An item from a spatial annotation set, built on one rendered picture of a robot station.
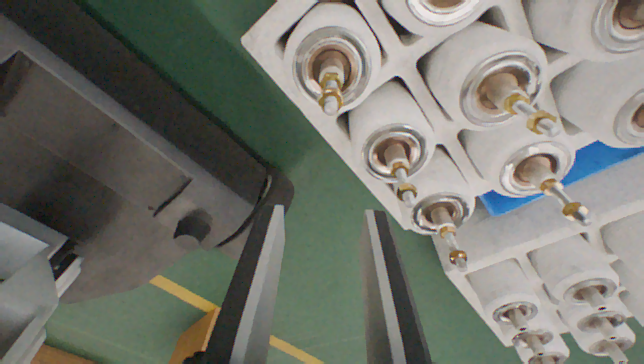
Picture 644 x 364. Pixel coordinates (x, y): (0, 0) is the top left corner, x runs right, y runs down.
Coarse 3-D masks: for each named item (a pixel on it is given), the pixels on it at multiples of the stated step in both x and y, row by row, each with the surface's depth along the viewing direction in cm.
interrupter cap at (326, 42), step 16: (320, 32) 25; (336, 32) 25; (352, 32) 25; (304, 48) 26; (320, 48) 26; (336, 48) 26; (352, 48) 26; (304, 64) 27; (320, 64) 27; (352, 64) 27; (368, 64) 27; (304, 80) 28; (352, 80) 28; (368, 80) 28; (304, 96) 29; (352, 96) 29
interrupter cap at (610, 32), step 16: (608, 0) 23; (624, 0) 23; (608, 16) 24; (624, 16) 24; (592, 32) 25; (608, 32) 25; (624, 32) 25; (640, 32) 25; (608, 48) 25; (624, 48) 25; (640, 48) 25
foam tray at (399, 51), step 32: (288, 0) 30; (352, 0) 39; (512, 0) 30; (256, 32) 32; (288, 32) 42; (384, 32) 32; (512, 32) 31; (384, 64) 34; (288, 96) 37; (416, 96) 36; (544, 96) 35; (320, 128) 39; (448, 128) 38; (576, 128) 39; (352, 160) 42; (384, 192) 45; (480, 192) 45
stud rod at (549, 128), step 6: (516, 102) 25; (522, 102) 25; (516, 108) 25; (522, 108) 24; (528, 108) 24; (522, 114) 24; (528, 114) 23; (546, 120) 22; (540, 126) 22; (546, 126) 21; (552, 126) 21; (558, 126) 21; (546, 132) 21; (552, 132) 21; (558, 132) 21
